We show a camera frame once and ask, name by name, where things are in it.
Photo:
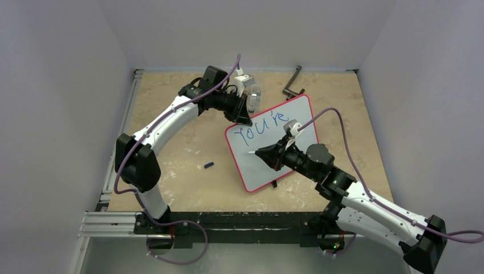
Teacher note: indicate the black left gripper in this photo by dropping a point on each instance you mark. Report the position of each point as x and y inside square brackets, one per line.
[240, 115]

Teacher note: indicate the clear plastic screw box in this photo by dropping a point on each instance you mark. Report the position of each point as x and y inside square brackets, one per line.
[254, 92]

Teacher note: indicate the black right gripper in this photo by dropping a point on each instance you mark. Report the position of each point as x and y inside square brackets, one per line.
[279, 156]

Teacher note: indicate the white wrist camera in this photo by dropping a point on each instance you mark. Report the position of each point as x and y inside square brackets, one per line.
[293, 130]
[242, 80]

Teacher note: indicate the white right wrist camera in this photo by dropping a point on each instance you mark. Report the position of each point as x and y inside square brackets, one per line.
[293, 130]

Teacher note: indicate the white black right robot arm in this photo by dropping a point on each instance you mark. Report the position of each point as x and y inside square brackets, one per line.
[418, 239]

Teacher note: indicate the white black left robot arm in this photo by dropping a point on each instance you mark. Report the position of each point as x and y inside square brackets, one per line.
[136, 155]

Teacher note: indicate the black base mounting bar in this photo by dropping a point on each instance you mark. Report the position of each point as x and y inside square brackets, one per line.
[306, 229]

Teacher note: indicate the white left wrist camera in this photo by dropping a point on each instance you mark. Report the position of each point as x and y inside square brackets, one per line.
[242, 80]

